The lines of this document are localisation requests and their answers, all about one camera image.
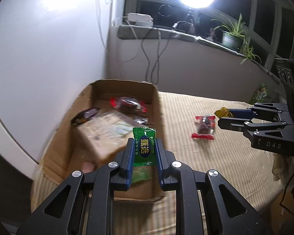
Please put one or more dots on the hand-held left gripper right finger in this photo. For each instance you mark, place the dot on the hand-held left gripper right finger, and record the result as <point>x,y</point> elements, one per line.
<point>160,161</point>

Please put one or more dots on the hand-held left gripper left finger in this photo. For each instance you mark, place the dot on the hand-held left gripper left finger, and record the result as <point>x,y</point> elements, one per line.
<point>130,161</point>

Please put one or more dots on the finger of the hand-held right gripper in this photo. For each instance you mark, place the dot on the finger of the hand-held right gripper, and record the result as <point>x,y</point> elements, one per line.
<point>264,139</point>
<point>267,111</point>

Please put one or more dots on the green candy packet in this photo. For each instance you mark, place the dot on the green candy packet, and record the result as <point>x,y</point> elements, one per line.
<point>144,149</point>

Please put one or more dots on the clear packaged bread slices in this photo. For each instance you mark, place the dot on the clear packaged bread slices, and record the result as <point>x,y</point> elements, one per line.
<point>100,132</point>

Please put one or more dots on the yellow snack packet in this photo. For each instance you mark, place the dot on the yellow snack packet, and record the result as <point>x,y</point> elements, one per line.
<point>223,113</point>

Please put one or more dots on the red dark-snack packet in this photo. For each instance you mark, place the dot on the red dark-snack packet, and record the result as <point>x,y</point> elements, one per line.
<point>204,127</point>
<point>127,102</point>

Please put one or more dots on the dark brown snack packet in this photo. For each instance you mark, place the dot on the dark brown snack packet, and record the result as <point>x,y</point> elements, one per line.
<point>85,115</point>

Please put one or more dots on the brown cardboard box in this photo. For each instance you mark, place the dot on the brown cardboard box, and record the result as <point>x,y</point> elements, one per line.
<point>63,146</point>

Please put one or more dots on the green printed snack bag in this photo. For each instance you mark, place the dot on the green printed snack bag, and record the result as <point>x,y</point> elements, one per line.
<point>259,94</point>

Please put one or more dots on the pale hanging cloth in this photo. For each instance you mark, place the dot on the pale hanging cloth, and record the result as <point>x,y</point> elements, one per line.
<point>281,166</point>

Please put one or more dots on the small black candy wrapper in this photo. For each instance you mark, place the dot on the small black candy wrapper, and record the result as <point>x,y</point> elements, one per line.
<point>141,120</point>

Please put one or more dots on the striped beige tablecloth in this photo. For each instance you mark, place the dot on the striped beige tablecloth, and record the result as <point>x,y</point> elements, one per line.
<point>210,164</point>

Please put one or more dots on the green potted spider plant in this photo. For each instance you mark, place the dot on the green potted spider plant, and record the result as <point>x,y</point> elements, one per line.
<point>231,40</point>

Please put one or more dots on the small purple plant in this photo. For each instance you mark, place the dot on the small purple plant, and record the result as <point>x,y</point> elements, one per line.
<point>212,34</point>

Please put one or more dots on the grey stone windowsill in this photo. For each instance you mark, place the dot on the grey stone windowsill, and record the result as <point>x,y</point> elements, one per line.
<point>186,38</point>

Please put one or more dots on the black light stand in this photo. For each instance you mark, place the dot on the black light stand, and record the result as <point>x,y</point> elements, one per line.
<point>190,19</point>

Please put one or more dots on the white power strip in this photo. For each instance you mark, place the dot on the white power strip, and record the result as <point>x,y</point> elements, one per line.
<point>139,19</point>

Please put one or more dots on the white board panel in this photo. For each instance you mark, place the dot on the white board panel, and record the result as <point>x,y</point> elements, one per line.
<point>39,41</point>

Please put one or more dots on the grey window frame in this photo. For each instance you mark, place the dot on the grey window frame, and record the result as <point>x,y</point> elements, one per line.
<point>252,5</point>

